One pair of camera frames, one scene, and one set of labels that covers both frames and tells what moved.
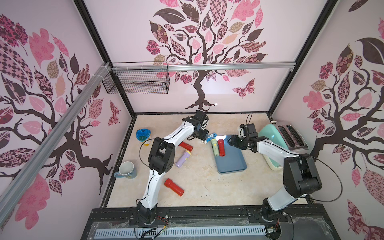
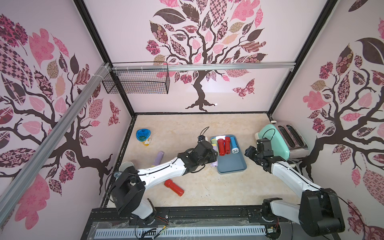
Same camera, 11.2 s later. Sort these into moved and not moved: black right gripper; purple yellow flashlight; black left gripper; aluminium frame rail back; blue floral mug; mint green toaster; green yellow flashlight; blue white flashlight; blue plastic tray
Moved: blue white flashlight; black right gripper; purple yellow flashlight; black left gripper
Not moved: mint green toaster; green yellow flashlight; blue floral mug; blue plastic tray; aluminium frame rail back
